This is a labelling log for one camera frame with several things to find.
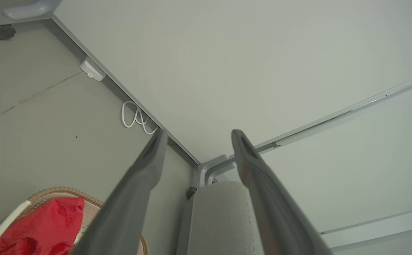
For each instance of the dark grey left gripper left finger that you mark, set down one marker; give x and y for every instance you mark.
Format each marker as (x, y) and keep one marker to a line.
(131, 198)

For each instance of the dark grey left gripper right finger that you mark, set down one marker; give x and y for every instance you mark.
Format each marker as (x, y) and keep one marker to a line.
(269, 205)

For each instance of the red garment with white band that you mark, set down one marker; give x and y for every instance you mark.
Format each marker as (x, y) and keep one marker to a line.
(39, 226)

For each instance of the grey upholstered couch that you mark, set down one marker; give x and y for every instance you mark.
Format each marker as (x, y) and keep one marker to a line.
(220, 219)

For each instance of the wicker laundry basket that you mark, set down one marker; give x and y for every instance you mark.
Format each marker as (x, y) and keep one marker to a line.
(89, 212)

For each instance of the white power adapter box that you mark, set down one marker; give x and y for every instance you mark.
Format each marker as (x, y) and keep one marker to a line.
(91, 69)

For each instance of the grey metal corner frame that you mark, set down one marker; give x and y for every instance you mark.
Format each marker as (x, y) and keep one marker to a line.
(206, 168)

